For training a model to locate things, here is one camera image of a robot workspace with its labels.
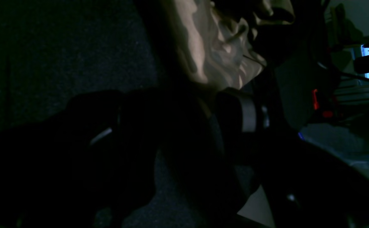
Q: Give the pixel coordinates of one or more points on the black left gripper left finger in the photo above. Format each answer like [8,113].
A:
[92,164]

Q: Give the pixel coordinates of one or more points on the black table cloth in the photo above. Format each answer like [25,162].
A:
[54,50]

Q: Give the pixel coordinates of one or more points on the camouflage t-shirt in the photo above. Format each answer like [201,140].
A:
[213,39]

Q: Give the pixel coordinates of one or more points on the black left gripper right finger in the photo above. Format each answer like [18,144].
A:
[306,186]

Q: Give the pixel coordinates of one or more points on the orange clamp left rear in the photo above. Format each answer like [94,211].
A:
[323,106]

